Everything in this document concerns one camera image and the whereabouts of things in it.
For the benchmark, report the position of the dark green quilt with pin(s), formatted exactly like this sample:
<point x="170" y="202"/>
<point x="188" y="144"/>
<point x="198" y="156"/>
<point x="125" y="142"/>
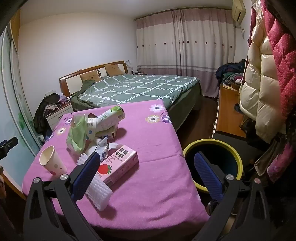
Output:
<point x="84" y="89"/>

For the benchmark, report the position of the pink plastic bag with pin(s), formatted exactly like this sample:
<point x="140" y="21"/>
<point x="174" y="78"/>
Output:
<point x="279" y="164"/>

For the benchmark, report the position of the pink milk carton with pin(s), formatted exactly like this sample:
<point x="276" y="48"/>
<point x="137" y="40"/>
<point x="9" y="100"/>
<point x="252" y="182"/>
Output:
<point x="120" y="162"/>

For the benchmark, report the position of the wooden headboard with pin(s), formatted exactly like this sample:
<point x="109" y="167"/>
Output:
<point x="69" y="82"/>

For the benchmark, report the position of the wooden side desk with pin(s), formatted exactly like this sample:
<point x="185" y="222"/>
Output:
<point x="229" y="115"/>

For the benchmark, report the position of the cream puffer jacket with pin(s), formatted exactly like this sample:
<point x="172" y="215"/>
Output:
<point x="261" y="81"/>

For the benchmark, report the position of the pink white curtain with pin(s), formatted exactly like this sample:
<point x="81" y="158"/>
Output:
<point x="180" y="46"/>

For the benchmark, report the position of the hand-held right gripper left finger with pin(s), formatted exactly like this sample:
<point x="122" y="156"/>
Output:
<point x="85" y="176"/>

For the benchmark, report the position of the bed with green plaid cover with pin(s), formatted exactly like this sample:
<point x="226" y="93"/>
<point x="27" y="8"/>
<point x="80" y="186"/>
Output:
<point x="138" y="88"/>

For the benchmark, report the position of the white foam wrap sheet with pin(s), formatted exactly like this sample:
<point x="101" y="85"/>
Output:
<point x="99" y="192"/>

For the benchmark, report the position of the pile of clothes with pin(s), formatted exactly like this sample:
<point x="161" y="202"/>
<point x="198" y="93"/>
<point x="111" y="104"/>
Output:
<point x="229" y="71"/>

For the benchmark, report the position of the black yellow-rimmed trash bin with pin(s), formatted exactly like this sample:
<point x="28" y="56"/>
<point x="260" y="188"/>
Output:
<point x="231" y="162"/>

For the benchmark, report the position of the pink floral cloth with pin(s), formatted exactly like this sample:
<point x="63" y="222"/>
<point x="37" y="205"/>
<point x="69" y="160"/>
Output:
<point x="150" y="150"/>

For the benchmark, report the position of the white air conditioner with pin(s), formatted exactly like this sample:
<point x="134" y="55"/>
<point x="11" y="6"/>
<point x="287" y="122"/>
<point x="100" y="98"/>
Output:
<point x="238" y="11"/>

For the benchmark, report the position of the white dotted paper cup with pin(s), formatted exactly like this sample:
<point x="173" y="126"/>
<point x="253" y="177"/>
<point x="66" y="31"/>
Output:
<point x="52" y="163"/>

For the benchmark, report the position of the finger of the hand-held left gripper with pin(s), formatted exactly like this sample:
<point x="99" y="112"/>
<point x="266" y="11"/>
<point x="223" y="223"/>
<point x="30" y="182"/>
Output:
<point x="10" y="142"/>

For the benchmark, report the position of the white green wipes packet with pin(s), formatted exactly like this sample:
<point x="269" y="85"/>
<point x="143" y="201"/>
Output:
<point x="108" y="118"/>

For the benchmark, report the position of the green plastic bag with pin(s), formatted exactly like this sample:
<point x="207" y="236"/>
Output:
<point x="76" y="136"/>

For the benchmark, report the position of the brown pillow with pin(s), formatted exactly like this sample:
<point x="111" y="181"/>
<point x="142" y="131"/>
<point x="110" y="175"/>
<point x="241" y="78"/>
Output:
<point x="114" y="69"/>
<point x="90" y="76"/>

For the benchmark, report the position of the wardrobe with sliding doors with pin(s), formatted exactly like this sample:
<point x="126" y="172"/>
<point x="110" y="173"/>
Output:
<point x="16" y="92"/>

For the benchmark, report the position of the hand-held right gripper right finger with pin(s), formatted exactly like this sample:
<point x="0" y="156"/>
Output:
<point x="208" y="173"/>

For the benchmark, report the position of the red dotted quilted jacket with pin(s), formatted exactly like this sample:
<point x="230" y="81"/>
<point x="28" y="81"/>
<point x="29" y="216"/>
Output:
<point x="284" y="58"/>

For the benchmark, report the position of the white nightstand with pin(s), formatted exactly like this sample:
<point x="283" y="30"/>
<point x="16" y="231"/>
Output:
<point x="54" y="118"/>

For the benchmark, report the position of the dark clothes heap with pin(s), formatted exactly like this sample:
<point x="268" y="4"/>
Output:
<point x="44" y="109"/>

